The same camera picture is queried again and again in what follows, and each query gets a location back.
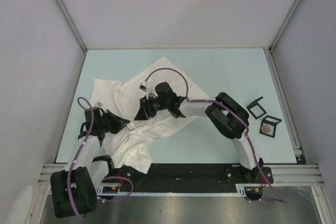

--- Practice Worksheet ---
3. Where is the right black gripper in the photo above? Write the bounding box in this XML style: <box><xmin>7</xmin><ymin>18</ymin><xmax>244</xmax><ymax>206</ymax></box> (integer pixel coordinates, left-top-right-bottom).
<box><xmin>134</xmin><ymin>95</ymin><xmax>169</xmax><ymax>122</ymax></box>

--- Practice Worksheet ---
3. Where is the white t-shirt garment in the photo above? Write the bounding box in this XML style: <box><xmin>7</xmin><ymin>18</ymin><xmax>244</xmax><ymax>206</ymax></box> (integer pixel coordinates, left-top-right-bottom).
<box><xmin>88</xmin><ymin>56</ymin><xmax>211</xmax><ymax>174</ymax></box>

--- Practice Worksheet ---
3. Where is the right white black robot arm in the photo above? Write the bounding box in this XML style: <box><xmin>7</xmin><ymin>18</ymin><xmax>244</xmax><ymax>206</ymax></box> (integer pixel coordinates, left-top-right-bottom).
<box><xmin>135</xmin><ymin>82</ymin><xmax>264</xmax><ymax>183</ymax></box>

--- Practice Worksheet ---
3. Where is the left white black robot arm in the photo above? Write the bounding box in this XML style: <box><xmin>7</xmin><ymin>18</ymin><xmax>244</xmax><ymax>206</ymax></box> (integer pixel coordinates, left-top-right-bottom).
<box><xmin>50</xmin><ymin>106</ymin><xmax>130</xmax><ymax>218</ymax></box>

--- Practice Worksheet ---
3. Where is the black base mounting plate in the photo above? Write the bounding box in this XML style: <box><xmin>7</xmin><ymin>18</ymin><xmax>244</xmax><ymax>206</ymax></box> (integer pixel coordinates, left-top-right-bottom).
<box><xmin>114</xmin><ymin>164</ymin><xmax>274</xmax><ymax>194</ymax></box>

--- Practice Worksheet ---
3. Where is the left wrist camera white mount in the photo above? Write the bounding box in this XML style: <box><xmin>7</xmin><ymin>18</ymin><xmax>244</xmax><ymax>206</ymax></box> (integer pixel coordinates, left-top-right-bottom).
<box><xmin>95</xmin><ymin>102</ymin><xmax>102</xmax><ymax>108</ymax></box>

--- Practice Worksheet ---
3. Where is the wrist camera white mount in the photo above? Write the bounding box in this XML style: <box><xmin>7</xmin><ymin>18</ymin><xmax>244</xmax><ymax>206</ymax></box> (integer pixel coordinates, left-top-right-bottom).
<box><xmin>139</xmin><ymin>81</ymin><xmax>148</xmax><ymax>92</ymax></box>
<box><xmin>95</xmin><ymin>102</ymin><xmax>102</xmax><ymax>108</ymax></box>

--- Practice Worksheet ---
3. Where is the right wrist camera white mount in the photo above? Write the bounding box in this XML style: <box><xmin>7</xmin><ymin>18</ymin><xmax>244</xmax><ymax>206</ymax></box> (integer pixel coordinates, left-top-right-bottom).
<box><xmin>139</xmin><ymin>81</ymin><xmax>148</xmax><ymax>92</ymax></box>

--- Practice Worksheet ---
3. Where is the grey slotted cable duct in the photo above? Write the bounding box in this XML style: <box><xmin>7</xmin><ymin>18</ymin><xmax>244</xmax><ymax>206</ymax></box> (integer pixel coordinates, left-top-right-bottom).
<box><xmin>97</xmin><ymin>183</ymin><xmax>263</xmax><ymax>198</ymax></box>

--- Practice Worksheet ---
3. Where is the upper black square frame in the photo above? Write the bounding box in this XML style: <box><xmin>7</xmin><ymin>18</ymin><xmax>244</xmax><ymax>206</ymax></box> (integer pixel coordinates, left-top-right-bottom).
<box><xmin>247</xmin><ymin>97</ymin><xmax>267</xmax><ymax>120</ymax></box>

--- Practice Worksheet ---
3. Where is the black square frame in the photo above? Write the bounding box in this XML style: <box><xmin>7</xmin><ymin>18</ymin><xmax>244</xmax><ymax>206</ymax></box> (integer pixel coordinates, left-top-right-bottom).
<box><xmin>247</xmin><ymin>97</ymin><xmax>267</xmax><ymax>120</ymax></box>
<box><xmin>259</xmin><ymin>115</ymin><xmax>282</xmax><ymax>138</ymax></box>

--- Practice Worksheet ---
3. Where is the lower black square frame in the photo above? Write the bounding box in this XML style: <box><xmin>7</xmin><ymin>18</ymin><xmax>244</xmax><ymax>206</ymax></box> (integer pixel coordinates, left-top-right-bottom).
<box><xmin>259</xmin><ymin>115</ymin><xmax>282</xmax><ymax>138</ymax></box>

